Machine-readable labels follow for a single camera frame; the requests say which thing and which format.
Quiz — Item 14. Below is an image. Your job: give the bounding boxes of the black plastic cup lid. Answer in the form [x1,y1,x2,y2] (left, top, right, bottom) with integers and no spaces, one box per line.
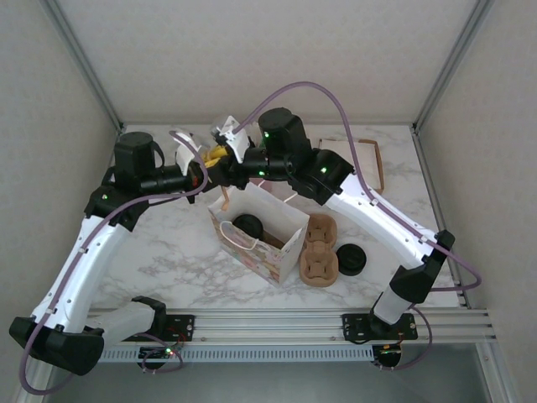
[232,213,264,243]

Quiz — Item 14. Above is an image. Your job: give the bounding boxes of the brown cardboard tray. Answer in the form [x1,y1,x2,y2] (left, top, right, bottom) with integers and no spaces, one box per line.
[317,137,385,196]

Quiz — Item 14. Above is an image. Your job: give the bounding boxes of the aluminium frame post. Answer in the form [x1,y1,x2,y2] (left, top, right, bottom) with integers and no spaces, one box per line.
[412,0,497,133]
[41,0,127,133]

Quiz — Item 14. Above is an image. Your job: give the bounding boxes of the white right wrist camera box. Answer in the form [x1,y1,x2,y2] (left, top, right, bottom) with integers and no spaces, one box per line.
[211,115,253,164]

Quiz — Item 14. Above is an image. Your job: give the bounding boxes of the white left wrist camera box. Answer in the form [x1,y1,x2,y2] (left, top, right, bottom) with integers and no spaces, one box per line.
[173,132,207,176]

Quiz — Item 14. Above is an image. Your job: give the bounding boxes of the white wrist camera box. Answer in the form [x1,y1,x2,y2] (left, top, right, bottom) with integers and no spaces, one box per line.
[173,132,207,176]
[211,115,253,164]

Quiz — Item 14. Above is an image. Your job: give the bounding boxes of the pastel animal print gift bag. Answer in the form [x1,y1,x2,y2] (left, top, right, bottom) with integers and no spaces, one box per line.
[208,180,310,287]

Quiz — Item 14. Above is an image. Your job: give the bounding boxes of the stack of black cup lids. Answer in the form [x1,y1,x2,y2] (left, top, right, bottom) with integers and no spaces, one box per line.
[335,243,368,277]

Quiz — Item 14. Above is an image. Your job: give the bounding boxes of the small control board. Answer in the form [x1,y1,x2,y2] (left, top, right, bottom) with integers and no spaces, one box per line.
[138,346,180,363]
[374,343,404,369]

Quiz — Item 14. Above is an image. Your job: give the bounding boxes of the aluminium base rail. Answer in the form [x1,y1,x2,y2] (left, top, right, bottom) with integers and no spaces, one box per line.
[83,309,498,346]

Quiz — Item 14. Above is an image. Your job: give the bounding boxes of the yellow packet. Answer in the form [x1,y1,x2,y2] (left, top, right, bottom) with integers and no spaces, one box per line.
[201,144,232,170]

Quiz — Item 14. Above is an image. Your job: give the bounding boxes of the stack of pulp cup carriers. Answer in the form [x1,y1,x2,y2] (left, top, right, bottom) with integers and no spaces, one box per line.
[300,212,339,289]

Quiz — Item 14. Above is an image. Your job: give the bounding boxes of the grey slotted cable duct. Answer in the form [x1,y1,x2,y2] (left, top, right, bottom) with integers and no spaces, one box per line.
[100,346,374,363]

